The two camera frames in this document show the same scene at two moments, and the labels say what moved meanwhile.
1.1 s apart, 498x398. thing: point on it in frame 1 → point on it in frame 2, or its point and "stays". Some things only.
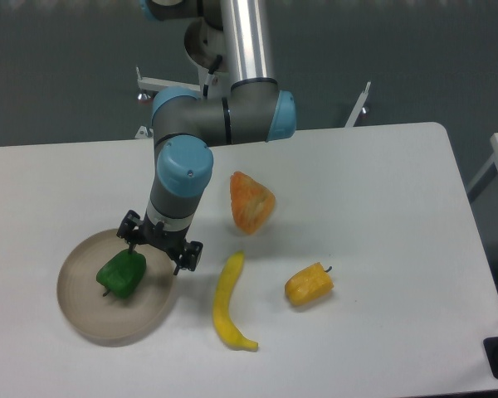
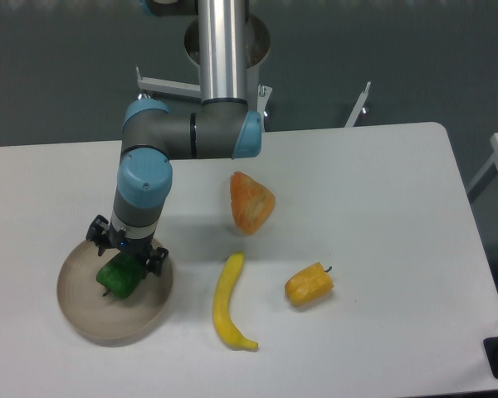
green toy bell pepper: x=122 y=273 stays
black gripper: x=156 y=235 → x=100 y=233
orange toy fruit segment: x=252 y=204 stays
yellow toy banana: x=224 y=326 stays
